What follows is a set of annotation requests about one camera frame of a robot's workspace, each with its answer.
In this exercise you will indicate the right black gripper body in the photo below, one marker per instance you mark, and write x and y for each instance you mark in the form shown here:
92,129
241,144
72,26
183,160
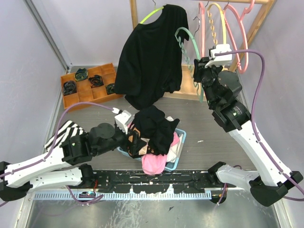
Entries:
206,75

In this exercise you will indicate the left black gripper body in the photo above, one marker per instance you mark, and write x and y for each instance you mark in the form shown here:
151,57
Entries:
131,147

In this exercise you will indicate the mint green hanger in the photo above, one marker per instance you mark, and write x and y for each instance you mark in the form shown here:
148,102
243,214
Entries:
199,90

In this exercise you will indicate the black printed t shirt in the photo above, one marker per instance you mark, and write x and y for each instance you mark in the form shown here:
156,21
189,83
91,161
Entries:
156,132

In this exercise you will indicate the pink t shirt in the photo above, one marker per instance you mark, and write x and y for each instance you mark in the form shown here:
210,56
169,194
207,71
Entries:
153,164

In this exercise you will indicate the white t shirt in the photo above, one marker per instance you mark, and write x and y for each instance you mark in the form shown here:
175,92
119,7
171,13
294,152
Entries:
174,147

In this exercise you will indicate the salmon pink metal hanger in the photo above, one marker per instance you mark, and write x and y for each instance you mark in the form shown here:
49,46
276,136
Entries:
202,11

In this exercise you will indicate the lime green hanger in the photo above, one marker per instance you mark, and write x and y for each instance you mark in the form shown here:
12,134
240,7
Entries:
151,13

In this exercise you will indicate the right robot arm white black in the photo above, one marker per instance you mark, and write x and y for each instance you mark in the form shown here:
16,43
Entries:
267,185

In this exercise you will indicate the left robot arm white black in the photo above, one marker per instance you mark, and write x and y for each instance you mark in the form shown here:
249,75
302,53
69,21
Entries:
65,163

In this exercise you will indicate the wooden clothes rack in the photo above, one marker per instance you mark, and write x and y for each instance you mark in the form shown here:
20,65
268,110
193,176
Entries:
224,34

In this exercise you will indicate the light blue plastic basket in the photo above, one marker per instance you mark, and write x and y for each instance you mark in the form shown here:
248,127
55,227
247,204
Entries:
171,166

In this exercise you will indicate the black white striped cloth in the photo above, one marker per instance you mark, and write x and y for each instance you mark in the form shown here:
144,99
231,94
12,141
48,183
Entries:
64,133

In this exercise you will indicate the orange wooden divider tray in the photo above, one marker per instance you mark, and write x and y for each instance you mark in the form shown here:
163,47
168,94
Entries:
84,91

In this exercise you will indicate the green black rolled sock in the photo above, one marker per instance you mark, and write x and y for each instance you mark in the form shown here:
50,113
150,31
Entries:
81,74

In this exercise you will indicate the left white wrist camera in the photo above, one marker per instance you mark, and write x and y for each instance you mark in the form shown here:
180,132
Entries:
123,119

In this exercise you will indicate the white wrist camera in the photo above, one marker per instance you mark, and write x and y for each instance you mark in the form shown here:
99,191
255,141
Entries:
123,119
219,55

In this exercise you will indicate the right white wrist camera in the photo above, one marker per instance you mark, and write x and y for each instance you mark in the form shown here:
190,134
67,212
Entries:
219,55

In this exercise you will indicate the black mounting base plate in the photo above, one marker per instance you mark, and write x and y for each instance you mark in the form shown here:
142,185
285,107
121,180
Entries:
188,181

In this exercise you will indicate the aluminium rail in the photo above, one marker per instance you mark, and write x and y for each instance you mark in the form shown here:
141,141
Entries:
86,194

